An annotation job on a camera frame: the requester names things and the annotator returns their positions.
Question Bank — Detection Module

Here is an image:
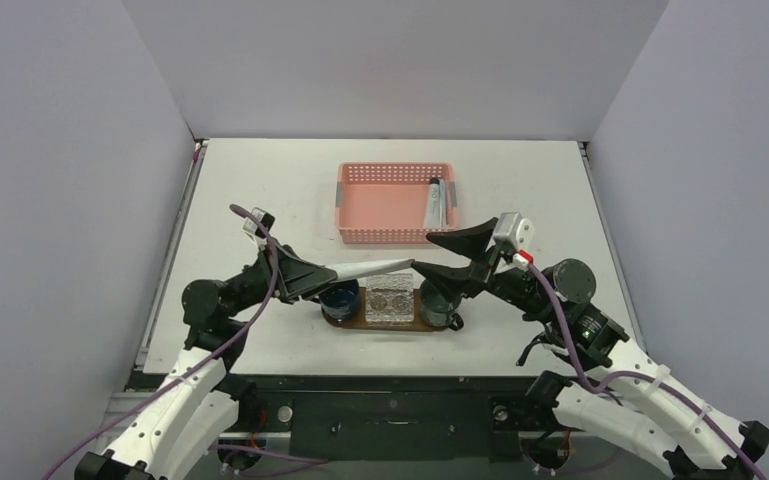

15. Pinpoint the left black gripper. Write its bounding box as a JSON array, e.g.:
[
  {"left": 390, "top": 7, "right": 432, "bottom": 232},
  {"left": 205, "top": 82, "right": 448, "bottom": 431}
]
[{"left": 225, "top": 238, "right": 342, "bottom": 319}]

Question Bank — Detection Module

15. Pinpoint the dark blue mug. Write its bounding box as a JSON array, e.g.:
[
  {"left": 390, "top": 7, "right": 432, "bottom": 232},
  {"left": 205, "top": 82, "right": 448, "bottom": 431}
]
[{"left": 318, "top": 280, "right": 360, "bottom": 321}]

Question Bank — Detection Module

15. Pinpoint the dark cap toothpaste tube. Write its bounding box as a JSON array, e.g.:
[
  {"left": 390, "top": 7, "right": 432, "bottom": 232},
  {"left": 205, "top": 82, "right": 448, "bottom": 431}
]
[{"left": 423, "top": 177, "right": 444, "bottom": 229}]

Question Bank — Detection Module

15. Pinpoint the dark green mug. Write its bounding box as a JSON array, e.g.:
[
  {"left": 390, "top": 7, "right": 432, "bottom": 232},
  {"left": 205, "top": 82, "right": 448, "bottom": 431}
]
[{"left": 419, "top": 280, "right": 464, "bottom": 331}]

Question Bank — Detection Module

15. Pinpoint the red cap toothpaste tube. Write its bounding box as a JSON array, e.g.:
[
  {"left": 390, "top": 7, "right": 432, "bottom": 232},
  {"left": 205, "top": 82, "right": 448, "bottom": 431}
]
[{"left": 325, "top": 259, "right": 413, "bottom": 282}]

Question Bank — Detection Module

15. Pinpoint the brown oval wooden tray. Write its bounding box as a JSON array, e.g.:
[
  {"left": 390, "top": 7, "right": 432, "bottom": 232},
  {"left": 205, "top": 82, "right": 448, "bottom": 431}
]
[{"left": 320, "top": 309, "right": 446, "bottom": 333}]

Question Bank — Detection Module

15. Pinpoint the pink perforated plastic basket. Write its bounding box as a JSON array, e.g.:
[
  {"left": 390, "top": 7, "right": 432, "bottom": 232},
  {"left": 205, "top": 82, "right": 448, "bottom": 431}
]
[{"left": 335, "top": 162, "right": 458, "bottom": 244}]

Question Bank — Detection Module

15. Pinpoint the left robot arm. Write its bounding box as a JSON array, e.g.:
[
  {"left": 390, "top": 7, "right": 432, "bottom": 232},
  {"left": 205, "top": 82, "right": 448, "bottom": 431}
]
[{"left": 73, "top": 245, "right": 340, "bottom": 479}]

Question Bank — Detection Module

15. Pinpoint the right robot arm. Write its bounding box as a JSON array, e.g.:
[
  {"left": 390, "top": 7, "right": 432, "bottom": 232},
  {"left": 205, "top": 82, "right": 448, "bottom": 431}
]
[{"left": 413, "top": 213, "right": 769, "bottom": 479}]

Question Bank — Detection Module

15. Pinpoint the light blue toothbrush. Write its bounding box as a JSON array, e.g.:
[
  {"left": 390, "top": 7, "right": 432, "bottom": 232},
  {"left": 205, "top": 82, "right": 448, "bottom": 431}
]
[{"left": 438, "top": 178, "right": 450, "bottom": 228}]

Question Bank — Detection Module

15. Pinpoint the grey tape strip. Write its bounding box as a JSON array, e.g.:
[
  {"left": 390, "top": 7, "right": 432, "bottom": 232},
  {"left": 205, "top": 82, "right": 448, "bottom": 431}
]
[{"left": 335, "top": 182, "right": 343, "bottom": 209}]

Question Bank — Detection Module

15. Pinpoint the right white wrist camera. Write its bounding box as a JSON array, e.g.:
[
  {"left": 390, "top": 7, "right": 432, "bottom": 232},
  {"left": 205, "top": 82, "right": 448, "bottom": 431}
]
[{"left": 492, "top": 212, "right": 535, "bottom": 253}]

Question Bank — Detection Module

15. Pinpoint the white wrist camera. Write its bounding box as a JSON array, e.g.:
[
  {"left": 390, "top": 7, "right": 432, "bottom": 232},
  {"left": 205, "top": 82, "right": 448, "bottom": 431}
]
[
  {"left": 492, "top": 212, "right": 535, "bottom": 253},
  {"left": 243, "top": 208, "right": 275, "bottom": 241}
]

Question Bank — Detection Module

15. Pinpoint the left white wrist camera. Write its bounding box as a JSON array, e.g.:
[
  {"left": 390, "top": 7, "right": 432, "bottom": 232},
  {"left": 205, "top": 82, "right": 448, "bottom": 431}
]
[{"left": 243, "top": 208, "right": 275, "bottom": 241}]

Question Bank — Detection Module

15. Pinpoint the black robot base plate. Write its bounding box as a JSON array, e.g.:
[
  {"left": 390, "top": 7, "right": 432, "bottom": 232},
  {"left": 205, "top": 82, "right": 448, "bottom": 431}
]
[{"left": 220, "top": 375, "right": 562, "bottom": 462}]

